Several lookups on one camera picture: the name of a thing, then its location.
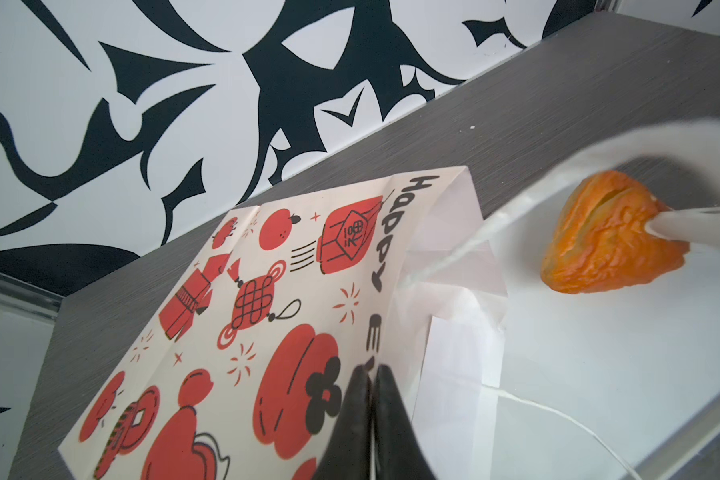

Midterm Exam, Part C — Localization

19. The orange fake croissant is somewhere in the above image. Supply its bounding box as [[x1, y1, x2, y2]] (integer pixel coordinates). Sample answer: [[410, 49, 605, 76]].
[[540, 171, 690, 294]]

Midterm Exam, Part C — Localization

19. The red white paper bag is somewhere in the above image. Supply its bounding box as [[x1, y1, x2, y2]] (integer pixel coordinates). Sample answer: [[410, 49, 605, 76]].
[[59, 167, 508, 479]]

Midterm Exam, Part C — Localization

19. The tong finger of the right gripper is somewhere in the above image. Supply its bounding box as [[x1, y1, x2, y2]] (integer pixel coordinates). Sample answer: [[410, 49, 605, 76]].
[[645, 207, 720, 248]]

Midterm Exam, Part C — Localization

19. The aluminium cage frame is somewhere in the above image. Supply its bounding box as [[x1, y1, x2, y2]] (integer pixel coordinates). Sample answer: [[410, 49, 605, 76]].
[[0, 272, 64, 323]]

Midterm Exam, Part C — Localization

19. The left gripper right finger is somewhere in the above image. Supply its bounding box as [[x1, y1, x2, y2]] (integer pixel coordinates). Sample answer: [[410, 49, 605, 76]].
[[373, 364, 435, 480]]

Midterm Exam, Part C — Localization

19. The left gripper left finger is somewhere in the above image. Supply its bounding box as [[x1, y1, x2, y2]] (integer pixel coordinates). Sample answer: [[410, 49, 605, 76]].
[[313, 365, 372, 480]]

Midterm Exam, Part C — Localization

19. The white plastic tray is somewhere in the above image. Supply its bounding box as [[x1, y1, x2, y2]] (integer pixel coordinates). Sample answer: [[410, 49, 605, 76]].
[[395, 118, 720, 480]]

